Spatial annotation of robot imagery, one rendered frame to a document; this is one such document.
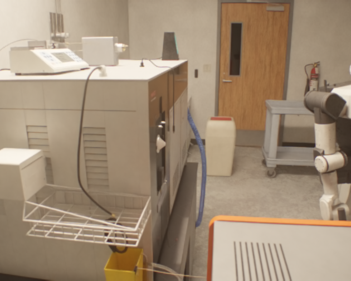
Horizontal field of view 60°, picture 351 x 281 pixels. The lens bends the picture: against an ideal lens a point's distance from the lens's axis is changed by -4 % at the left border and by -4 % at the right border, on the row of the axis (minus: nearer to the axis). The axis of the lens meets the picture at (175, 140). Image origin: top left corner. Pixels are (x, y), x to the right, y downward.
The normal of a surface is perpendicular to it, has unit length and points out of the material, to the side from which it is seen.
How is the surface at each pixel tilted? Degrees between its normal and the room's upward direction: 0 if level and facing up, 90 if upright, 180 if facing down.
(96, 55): 90
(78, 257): 90
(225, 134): 84
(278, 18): 90
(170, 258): 0
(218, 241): 0
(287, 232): 0
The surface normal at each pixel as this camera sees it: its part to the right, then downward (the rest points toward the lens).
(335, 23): -0.13, 0.29
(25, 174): 0.99, 0.04
